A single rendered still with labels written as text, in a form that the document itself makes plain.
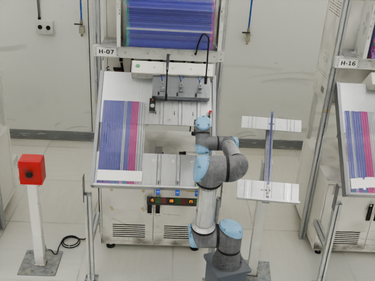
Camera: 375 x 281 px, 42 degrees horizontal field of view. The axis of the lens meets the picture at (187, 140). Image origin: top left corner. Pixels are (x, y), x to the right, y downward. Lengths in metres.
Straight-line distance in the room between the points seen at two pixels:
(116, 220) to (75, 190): 0.89
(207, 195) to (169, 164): 0.67
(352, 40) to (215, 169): 1.53
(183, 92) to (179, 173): 0.48
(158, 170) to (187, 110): 0.41
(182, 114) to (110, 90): 0.46
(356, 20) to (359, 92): 0.44
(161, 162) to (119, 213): 0.60
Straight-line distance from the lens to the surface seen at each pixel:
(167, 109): 2.92
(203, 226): 2.33
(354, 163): 3.02
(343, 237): 3.55
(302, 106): 4.81
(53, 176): 4.33
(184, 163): 2.81
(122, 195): 3.19
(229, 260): 2.47
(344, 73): 3.33
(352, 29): 3.26
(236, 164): 2.11
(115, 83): 3.00
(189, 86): 2.92
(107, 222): 3.32
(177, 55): 2.95
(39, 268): 3.37
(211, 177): 2.10
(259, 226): 3.08
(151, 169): 2.80
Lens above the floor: 2.18
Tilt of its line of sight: 26 degrees down
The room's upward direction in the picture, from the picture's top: 4 degrees clockwise
